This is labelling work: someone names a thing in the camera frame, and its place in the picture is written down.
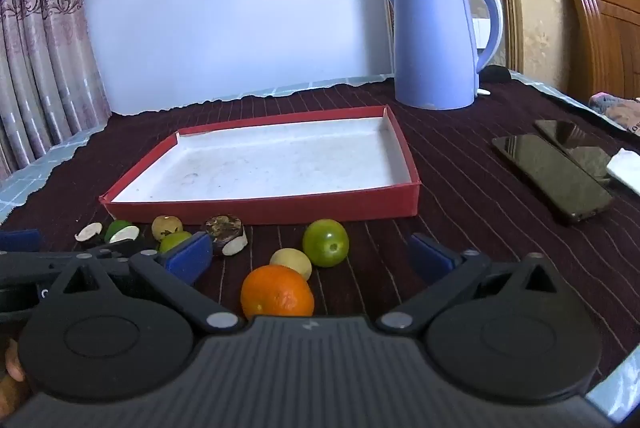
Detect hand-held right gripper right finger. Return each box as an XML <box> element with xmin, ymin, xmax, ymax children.
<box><xmin>375</xmin><ymin>232</ymin><xmax>569</xmax><ymax>335</ymax></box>

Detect person's left hand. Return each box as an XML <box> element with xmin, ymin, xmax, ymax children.
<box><xmin>0</xmin><ymin>339</ymin><xmax>32</xmax><ymax>419</ymax></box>

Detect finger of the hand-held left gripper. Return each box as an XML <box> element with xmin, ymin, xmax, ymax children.
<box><xmin>0</xmin><ymin>235</ymin><xmax>151</xmax><ymax>286</ymax></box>
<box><xmin>0</xmin><ymin>229</ymin><xmax>43</xmax><ymax>253</ymax></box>

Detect green plum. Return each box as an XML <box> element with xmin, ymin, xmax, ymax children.
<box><xmin>159</xmin><ymin>231</ymin><xmax>193</xmax><ymax>254</ymax></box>
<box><xmin>103</xmin><ymin>219</ymin><xmax>133</xmax><ymax>243</ymax></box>
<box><xmin>302</xmin><ymin>219</ymin><xmax>350</xmax><ymax>268</ymax></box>

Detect red cardboard tray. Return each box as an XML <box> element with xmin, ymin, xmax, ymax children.
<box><xmin>99</xmin><ymin>105</ymin><xmax>421</xmax><ymax>226</ymax></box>

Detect white tissue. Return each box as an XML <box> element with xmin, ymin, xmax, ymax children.
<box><xmin>606</xmin><ymin>148</ymin><xmax>640</xmax><ymax>196</ymax></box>

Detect dark flat rectangular pieces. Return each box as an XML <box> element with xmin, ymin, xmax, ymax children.
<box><xmin>534</xmin><ymin>119</ymin><xmax>626</xmax><ymax>181</ymax></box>

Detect blue electric kettle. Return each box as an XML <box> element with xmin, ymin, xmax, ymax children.
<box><xmin>382</xmin><ymin>0</ymin><xmax>503</xmax><ymax>110</ymax></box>

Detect orange mandarin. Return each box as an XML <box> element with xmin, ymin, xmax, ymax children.
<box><xmin>241</xmin><ymin>264</ymin><xmax>315</xmax><ymax>320</ymax></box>

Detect pink patterned curtain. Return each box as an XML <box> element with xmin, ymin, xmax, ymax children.
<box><xmin>0</xmin><ymin>0</ymin><xmax>113</xmax><ymax>179</ymax></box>

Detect maroon striped cloth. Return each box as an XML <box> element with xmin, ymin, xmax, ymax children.
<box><xmin>0</xmin><ymin>76</ymin><xmax>640</xmax><ymax>389</ymax></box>

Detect speckled longan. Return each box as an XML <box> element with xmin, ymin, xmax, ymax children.
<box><xmin>151</xmin><ymin>215</ymin><xmax>182</xmax><ymax>241</ymax></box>

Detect brown water chestnut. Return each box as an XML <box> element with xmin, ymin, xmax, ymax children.
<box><xmin>202</xmin><ymin>214</ymin><xmax>244</xmax><ymax>241</ymax></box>

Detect pink floral cloth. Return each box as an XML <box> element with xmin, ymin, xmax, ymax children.
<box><xmin>589</xmin><ymin>92</ymin><xmax>640</xmax><ymax>131</ymax></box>

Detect wooden headboard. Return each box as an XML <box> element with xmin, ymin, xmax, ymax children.
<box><xmin>562</xmin><ymin>0</ymin><xmax>640</xmax><ymax>104</ymax></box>

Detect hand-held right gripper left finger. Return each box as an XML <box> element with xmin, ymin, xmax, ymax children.
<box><xmin>47</xmin><ymin>231</ymin><xmax>242</xmax><ymax>335</ymax></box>

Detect white wall socket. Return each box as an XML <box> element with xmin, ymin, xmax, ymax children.
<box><xmin>472</xmin><ymin>17</ymin><xmax>493</xmax><ymax>52</ymax></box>

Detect black smartphone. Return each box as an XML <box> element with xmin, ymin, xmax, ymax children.
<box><xmin>492</xmin><ymin>134</ymin><xmax>615</xmax><ymax>223</ymax></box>

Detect yellow longan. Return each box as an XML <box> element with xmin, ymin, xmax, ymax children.
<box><xmin>270</xmin><ymin>248</ymin><xmax>313</xmax><ymax>281</ymax></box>

